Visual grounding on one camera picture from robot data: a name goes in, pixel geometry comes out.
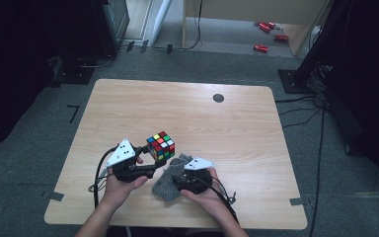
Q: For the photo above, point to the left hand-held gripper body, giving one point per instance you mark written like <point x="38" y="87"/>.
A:
<point x="121" y="153"/>

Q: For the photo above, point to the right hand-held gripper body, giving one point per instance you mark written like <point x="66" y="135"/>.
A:
<point x="195" y="163"/>

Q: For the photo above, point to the multicoloured puzzle cube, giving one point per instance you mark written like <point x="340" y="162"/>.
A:
<point x="161" y="144"/>

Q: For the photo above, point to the grey fluffy cloth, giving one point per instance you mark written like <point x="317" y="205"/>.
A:
<point x="166" y="186"/>

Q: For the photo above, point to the person's left hand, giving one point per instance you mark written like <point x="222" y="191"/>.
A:
<point x="118" y="192"/>

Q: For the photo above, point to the person's right hand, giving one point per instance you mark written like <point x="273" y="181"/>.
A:
<point x="210" y="202"/>

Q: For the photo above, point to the dark round table grommet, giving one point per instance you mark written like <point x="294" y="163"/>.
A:
<point x="218" y="98"/>

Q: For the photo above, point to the grey tape piece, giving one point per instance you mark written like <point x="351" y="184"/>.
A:
<point x="296" y="201"/>
<point x="56" y="196"/>

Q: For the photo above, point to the black monitor cabinet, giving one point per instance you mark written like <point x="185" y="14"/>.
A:
<point x="112" y="23"/>

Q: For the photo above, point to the white panel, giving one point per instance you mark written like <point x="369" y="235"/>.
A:
<point x="160" y="19"/>

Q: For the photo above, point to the dark curtain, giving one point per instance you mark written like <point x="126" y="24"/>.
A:
<point x="365" y="82"/>
<point x="16" y="65"/>

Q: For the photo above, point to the black stand base plate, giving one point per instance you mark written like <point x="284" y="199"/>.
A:
<point x="74" y="74"/>
<point x="291" y="82"/>

